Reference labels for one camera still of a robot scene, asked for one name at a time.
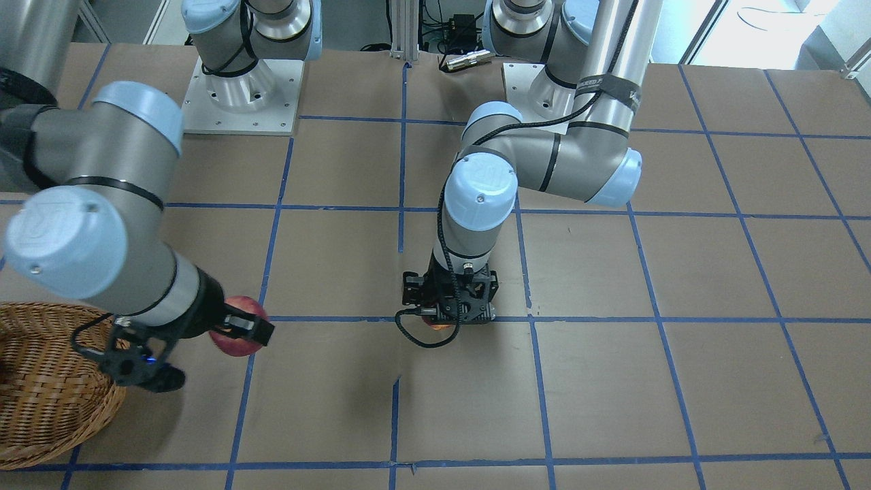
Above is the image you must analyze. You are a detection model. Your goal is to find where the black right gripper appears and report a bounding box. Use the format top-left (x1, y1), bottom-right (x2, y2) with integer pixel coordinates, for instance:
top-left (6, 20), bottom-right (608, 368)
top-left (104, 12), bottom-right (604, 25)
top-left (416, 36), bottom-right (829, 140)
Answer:
top-left (174, 272), bottom-right (275, 347)

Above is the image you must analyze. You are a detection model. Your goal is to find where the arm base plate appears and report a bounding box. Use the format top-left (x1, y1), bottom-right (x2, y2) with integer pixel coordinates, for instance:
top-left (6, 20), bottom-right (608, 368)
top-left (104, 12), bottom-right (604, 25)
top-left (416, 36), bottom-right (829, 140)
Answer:
top-left (502, 63), bottom-right (613, 135)
top-left (182, 59), bottom-right (306, 136)

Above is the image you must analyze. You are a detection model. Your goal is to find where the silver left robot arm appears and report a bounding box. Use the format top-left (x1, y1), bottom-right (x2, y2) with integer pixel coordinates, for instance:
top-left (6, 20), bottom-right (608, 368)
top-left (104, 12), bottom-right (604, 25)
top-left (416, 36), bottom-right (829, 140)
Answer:
top-left (402, 1), bottom-right (662, 327)

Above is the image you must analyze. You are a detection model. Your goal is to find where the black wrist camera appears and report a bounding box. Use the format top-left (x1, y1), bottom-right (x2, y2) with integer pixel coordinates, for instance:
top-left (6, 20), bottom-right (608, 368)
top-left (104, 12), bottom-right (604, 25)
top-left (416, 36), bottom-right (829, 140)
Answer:
top-left (401, 271), bottom-right (426, 307)
top-left (69, 313), bottom-right (186, 393)

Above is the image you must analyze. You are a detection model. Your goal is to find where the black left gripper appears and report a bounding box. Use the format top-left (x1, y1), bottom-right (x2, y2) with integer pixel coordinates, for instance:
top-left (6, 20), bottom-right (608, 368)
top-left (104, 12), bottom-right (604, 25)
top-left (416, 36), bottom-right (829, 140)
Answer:
top-left (422, 267), bottom-right (499, 325)

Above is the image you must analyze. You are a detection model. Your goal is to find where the dark red apple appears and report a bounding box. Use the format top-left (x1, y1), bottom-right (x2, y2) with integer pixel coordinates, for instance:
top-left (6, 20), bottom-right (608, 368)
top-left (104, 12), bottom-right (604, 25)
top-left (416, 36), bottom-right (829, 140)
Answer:
top-left (422, 314), bottom-right (455, 331)

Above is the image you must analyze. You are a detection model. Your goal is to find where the aluminium frame post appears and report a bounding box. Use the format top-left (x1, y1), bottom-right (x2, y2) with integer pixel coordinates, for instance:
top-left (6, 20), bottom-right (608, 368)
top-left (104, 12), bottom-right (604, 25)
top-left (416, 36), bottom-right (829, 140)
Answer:
top-left (388, 1), bottom-right (421, 65)

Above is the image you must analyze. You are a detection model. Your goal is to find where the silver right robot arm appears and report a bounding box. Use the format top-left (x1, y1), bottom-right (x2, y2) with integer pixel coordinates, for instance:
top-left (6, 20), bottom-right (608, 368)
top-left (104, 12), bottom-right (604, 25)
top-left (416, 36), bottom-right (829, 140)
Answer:
top-left (2, 1), bottom-right (274, 355)

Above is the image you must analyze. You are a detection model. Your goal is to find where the woven wicker basket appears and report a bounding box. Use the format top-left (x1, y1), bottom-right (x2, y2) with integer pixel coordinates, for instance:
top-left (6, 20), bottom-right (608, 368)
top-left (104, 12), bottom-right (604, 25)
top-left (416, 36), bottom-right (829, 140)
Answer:
top-left (1, 303), bottom-right (127, 470)

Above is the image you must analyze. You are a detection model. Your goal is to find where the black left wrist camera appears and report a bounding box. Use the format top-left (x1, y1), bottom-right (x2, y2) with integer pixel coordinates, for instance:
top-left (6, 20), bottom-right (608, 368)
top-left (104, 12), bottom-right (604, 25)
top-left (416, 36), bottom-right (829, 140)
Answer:
top-left (401, 271), bottom-right (426, 307)

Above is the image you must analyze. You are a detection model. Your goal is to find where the red yellow apple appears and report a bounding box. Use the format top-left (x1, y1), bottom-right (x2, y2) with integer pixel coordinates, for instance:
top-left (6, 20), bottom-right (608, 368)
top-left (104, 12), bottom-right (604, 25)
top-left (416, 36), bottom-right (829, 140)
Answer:
top-left (208, 295), bottom-right (274, 357)

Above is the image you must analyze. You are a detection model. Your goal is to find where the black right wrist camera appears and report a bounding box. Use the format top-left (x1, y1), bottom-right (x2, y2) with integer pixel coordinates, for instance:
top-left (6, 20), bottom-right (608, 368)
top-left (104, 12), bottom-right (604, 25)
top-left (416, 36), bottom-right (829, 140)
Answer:
top-left (69, 313), bottom-right (186, 393)

